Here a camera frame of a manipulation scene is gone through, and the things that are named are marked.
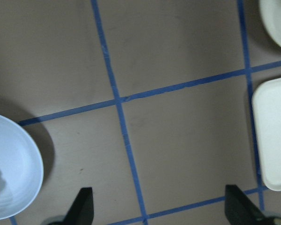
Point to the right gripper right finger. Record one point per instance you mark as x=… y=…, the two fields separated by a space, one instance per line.
x=240 y=210

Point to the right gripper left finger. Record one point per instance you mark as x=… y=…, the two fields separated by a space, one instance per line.
x=81 y=211

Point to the blue plate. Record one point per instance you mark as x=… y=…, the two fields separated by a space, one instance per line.
x=21 y=169

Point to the white round plate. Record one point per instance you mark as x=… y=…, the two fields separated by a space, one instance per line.
x=270 y=11

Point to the white rectangular tray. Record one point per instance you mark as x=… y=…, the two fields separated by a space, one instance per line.
x=266 y=104

